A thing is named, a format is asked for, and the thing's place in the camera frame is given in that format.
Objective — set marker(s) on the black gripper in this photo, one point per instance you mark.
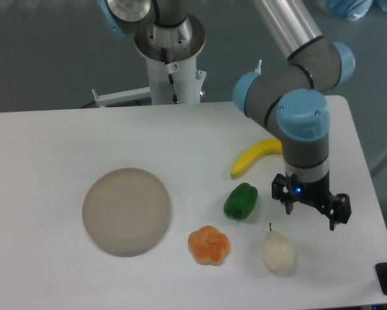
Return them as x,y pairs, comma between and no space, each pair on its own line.
289,189

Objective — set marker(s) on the yellow banana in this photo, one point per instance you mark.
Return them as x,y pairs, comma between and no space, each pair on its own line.
253,153

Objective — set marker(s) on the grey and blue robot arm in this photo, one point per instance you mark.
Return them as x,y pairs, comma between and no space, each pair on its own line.
290,105

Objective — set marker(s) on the white pear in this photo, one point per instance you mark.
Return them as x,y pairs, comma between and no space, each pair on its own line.
278,253

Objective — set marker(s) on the green bell pepper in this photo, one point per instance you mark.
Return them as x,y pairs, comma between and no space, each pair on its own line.
241,201

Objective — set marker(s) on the orange knotted bread roll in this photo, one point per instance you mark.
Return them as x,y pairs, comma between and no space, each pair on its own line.
208,245

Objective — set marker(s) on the beige round plate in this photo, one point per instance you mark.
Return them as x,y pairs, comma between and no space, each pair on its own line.
126,211

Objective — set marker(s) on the white right frame bar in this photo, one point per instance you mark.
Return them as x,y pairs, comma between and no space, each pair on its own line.
258,69

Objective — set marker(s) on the white frame bar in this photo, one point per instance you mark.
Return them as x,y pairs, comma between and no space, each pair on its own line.
126,96
258,69

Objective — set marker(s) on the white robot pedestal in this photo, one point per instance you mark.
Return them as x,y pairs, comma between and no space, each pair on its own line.
175,82

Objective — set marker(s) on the white left frame bar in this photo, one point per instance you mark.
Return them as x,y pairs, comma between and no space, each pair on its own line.
126,96

